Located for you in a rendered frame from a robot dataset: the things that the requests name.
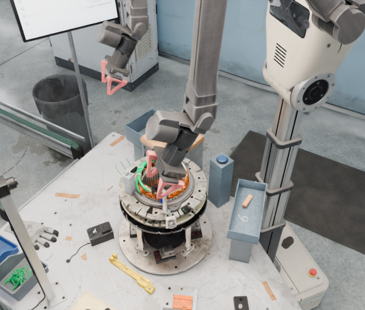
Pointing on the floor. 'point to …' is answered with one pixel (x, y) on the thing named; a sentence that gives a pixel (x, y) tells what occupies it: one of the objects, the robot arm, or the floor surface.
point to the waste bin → (70, 123)
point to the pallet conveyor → (66, 147)
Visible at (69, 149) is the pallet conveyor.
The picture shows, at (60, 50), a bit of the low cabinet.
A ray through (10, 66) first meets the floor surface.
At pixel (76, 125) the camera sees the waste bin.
